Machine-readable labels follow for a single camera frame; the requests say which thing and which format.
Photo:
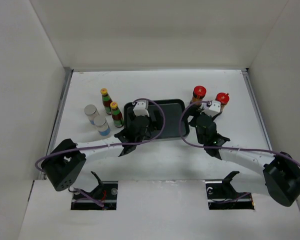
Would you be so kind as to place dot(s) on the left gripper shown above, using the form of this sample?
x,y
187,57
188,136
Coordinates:
x,y
158,123

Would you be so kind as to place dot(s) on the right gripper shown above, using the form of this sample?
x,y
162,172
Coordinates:
x,y
198,113

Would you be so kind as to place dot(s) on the green sauce bottle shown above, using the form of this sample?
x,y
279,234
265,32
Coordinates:
x,y
106,100
116,114

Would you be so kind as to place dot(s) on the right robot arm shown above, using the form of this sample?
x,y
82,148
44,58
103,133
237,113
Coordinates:
x,y
279,172

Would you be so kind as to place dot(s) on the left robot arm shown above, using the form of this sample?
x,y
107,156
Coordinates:
x,y
63,166

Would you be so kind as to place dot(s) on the black plastic tray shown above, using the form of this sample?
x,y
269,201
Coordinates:
x,y
172,109

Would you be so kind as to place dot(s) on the right red lid jar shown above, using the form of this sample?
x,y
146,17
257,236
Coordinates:
x,y
223,98

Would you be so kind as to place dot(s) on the red lid jar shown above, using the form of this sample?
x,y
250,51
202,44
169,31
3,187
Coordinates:
x,y
199,92
223,98

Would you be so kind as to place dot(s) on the left red lid jar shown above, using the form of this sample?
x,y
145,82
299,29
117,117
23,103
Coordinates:
x,y
199,92

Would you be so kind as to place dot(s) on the front blue label jar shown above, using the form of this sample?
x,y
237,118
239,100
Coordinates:
x,y
102,125

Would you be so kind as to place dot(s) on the rear silver lid jar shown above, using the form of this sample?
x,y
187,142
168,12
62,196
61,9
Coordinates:
x,y
91,112

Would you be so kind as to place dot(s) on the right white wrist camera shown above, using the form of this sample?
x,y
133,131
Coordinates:
x,y
212,108

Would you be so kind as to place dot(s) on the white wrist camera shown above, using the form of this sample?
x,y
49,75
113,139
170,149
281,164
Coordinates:
x,y
212,108
141,108

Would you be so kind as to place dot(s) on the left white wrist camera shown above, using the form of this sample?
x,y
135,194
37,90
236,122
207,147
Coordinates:
x,y
141,108

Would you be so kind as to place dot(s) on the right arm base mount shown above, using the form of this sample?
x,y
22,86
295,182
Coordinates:
x,y
221,195

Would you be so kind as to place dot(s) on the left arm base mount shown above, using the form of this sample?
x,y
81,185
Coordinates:
x,y
102,198

